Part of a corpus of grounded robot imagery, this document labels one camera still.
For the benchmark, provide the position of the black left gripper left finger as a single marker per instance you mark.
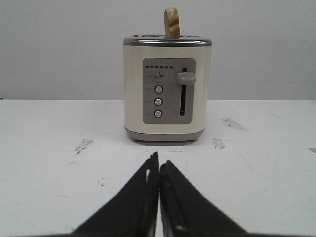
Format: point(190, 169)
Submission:
point(132, 212)

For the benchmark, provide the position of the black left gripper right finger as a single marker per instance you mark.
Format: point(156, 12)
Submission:
point(185, 212)

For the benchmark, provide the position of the cream two-slot toaster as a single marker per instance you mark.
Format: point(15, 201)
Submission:
point(165, 87)

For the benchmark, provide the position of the toast slice in toaster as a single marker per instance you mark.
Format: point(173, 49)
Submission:
point(172, 23)

